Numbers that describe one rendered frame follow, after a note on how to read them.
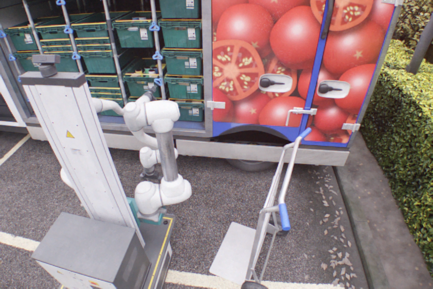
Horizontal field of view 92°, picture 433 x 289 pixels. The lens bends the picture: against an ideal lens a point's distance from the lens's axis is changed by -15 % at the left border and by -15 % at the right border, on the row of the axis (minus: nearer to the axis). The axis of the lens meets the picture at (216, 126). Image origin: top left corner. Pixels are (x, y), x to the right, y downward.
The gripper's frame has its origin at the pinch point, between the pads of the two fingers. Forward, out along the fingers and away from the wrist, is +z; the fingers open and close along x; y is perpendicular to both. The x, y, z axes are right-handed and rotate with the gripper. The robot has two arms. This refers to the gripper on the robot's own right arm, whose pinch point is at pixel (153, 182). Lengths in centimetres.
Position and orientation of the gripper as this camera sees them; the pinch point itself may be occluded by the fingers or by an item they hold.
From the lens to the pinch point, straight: 214.7
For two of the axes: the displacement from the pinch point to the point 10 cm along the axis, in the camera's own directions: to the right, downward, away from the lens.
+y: -1.6, 5.8, -8.0
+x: 9.9, 0.9, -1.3
